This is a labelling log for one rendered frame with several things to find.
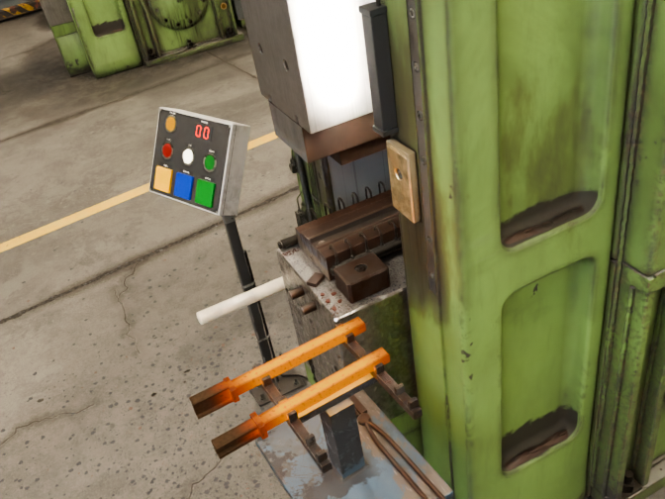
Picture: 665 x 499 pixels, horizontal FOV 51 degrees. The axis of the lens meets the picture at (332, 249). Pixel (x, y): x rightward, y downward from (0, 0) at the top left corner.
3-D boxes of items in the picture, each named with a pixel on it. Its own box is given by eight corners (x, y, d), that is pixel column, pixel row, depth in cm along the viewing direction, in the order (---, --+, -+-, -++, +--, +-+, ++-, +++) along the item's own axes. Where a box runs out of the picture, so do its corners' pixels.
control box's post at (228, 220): (271, 386, 282) (205, 151, 219) (267, 380, 284) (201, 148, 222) (279, 382, 283) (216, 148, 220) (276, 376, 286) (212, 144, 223)
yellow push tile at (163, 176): (167, 193, 222) (170, 169, 220) (152, 188, 226) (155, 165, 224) (172, 193, 223) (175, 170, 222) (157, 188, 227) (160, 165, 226)
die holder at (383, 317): (356, 437, 196) (334, 320, 170) (301, 358, 225) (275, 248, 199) (515, 355, 213) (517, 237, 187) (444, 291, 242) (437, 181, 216)
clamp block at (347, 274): (351, 305, 174) (347, 285, 170) (335, 288, 180) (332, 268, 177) (392, 286, 177) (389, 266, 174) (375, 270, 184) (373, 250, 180)
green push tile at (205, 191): (210, 208, 211) (214, 183, 209) (194, 202, 215) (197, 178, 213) (215, 208, 212) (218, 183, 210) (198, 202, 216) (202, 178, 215)
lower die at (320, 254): (330, 281, 183) (325, 255, 178) (299, 246, 198) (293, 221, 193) (460, 224, 196) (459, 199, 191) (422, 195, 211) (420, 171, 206)
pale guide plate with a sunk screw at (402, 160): (413, 224, 151) (407, 155, 141) (392, 206, 158) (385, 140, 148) (422, 220, 152) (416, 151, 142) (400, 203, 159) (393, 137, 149)
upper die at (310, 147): (308, 163, 163) (301, 127, 157) (275, 135, 178) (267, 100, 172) (455, 108, 175) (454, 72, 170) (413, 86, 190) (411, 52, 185)
